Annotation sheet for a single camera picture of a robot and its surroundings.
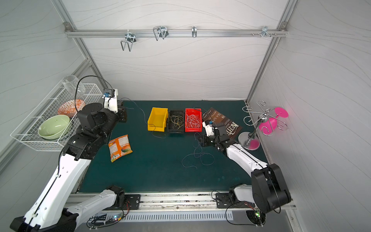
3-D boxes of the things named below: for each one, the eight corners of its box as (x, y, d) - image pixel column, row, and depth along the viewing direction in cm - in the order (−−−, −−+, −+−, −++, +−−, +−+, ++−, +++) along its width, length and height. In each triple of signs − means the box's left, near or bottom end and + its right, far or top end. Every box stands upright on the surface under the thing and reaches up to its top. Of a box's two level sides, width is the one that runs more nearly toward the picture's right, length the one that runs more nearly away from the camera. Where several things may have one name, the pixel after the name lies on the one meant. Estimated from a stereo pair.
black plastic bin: (166, 133, 101) (165, 129, 97) (169, 112, 114) (168, 107, 109) (184, 133, 101) (184, 129, 97) (184, 112, 114) (184, 107, 109)
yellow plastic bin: (148, 132, 102) (146, 127, 97) (152, 112, 114) (151, 106, 109) (166, 132, 102) (165, 127, 97) (168, 112, 114) (167, 106, 109)
